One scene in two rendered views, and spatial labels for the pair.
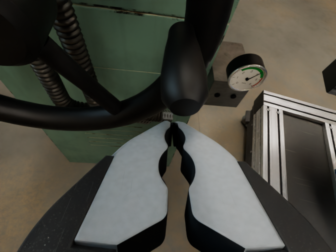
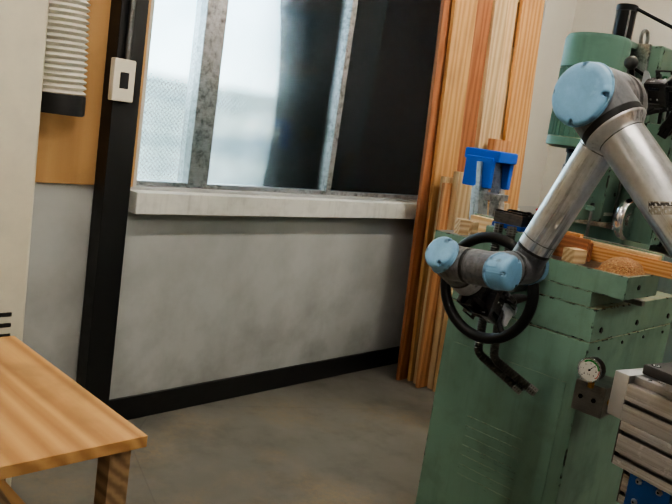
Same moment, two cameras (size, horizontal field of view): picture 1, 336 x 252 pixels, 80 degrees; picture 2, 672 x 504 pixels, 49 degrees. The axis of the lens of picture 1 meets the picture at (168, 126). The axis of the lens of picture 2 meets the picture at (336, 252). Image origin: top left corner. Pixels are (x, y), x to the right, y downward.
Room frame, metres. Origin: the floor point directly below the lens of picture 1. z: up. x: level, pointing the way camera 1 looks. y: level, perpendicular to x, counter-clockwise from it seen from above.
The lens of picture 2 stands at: (-1.29, -1.21, 1.16)
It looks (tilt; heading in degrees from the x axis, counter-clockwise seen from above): 9 degrees down; 56
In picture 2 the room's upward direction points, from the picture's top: 8 degrees clockwise
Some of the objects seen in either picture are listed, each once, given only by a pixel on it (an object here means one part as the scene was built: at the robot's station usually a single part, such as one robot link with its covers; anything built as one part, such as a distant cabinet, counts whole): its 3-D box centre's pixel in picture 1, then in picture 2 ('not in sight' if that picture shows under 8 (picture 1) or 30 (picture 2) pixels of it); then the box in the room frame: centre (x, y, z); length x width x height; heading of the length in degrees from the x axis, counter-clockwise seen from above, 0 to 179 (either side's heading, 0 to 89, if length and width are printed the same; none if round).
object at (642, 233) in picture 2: not in sight; (644, 221); (0.65, 0.08, 1.02); 0.09 x 0.07 x 0.12; 103
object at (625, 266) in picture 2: not in sight; (622, 264); (0.40, -0.05, 0.92); 0.14 x 0.09 x 0.04; 13
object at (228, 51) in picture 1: (223, 74); (598, 395); (0.35, -0.09, 0.58); 0.12 x 0.08 x 0.08; 13
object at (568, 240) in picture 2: not in sight; (550, 242); (0.35, 0.16, 0.93); 0.22 x 0.01 x 0.06; 103
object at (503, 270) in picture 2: not in sight; (495, 269); (-0.16, -0.14, 0.92); 0.11 x 0.11 x 0.08; 12
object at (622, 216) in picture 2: not in sight; (625, 219); (0.59, 0.10, 1.02); 0.12 x 0.03 x 0.12; 13
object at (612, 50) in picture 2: not in sight; (588, 94); (0.43, 0.20, 1.35); 0.18 x 0.18 x 0.31
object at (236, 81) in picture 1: (242, 75); (591, 372); (0.28, -0.10, 0.65); 0.06 x 0.04 x 0.08; 103
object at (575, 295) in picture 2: not in sight; (541, 279); (0.37, 0.18, 0.82); 0.40 x 0.21 x 0.04; 103
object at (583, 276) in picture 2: not in sight; (531, 261); (0.32, 0.19, 0.87); 0.61 x 0.30 x 0.06; 103
